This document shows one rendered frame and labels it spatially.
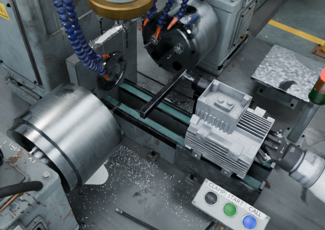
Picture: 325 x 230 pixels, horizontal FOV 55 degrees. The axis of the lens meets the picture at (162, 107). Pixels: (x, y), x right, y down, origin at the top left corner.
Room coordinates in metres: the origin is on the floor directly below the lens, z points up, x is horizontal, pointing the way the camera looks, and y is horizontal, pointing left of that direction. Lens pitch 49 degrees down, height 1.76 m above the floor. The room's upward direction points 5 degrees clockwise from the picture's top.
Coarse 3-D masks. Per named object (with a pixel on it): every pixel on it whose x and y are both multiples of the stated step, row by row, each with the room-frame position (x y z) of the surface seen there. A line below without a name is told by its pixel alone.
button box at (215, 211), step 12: (204, 192) 0.35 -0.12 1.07; (216, 192) 0.35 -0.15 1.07; (228, 192) 0.35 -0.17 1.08; (192, 204) 0.33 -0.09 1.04; (204, 204) 0.33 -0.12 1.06; (216, 204) 0.33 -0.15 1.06; (240, 204) 0.33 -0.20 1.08; (216, 216) 0.30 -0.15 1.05; (228, 216) 0.30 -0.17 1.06; (240, 216) 0.30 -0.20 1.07; (264, 216) 0.30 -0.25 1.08; (240, 228) 0.28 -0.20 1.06; (264, 228) 0.28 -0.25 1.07
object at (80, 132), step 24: (48, 96) 0.55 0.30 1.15; (72, 96) 0.54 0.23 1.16; (96, 96) 0.56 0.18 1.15; (24, 120) 0.46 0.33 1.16; (48, 120) 0.46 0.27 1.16; (72, 120) 0.47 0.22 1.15; (96, 120) 0.49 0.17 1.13; (24, 144) 0.43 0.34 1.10; (48, 144) 0.40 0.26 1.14; (72, 144) 0.42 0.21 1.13; (96, 144) 0.45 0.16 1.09; (120, 144) 0.51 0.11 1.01; (72, 168) 0.38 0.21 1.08; (96, 168) 0.42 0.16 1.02
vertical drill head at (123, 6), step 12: (96, 0) 0.72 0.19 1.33; (108, 0) 0.72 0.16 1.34; (120, 0) 0.72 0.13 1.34; (132, 0) 0.73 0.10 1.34; (144, 0) 0.74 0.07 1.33; (96, 12) 0.71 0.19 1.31; (108, 12) 0.69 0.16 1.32; (120, 12) 0.69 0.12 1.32; (132, 12) 0.70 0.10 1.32; (144, 12) 0.73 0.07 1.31
